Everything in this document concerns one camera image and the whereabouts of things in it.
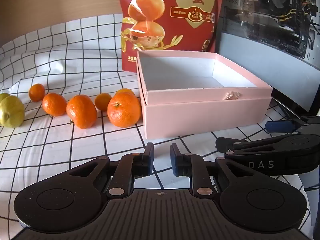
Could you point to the white black-grid cloth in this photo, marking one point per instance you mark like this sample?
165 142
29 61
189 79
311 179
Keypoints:
75 55

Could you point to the pink cardboard box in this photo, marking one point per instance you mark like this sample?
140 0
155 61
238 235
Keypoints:
200 115

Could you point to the green pear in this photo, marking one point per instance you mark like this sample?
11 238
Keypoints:
3 97
12 112

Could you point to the large orange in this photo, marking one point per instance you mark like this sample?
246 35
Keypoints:
81 111

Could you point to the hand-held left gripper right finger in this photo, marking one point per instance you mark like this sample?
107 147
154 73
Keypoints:
175 161

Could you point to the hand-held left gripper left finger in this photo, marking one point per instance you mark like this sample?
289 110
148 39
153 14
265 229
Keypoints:
149 158

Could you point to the glass-sided computer case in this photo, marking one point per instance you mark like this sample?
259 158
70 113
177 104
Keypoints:
250 55

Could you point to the small mandarin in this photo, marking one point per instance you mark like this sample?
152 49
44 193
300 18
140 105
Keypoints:
103 101
36 92
125 91

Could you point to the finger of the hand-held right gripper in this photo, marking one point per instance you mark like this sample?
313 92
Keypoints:
225 143
280 126

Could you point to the red snack bag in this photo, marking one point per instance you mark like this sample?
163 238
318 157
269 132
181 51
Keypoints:
195 30

